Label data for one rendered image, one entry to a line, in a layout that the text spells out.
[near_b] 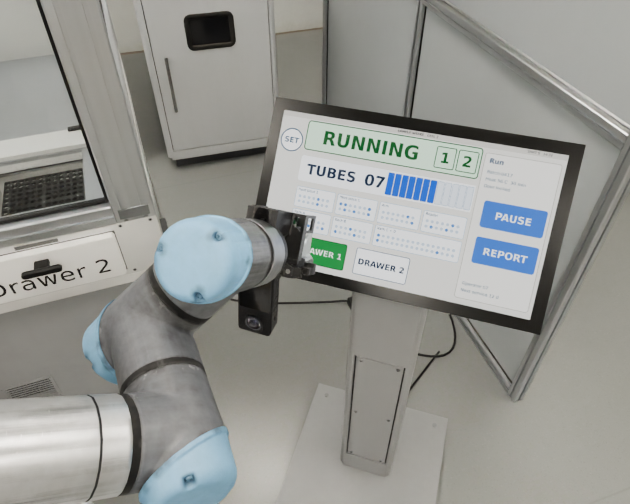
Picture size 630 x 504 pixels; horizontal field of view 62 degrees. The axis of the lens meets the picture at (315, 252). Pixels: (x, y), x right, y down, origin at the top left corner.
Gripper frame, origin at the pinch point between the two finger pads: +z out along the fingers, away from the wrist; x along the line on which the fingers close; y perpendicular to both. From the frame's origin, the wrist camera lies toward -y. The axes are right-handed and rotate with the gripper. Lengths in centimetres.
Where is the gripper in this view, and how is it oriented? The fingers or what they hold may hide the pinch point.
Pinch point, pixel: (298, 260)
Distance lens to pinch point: 78.8
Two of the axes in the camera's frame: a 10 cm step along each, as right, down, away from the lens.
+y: 1.9, -9.8, -0.9
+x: -9.5, -2.1, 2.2
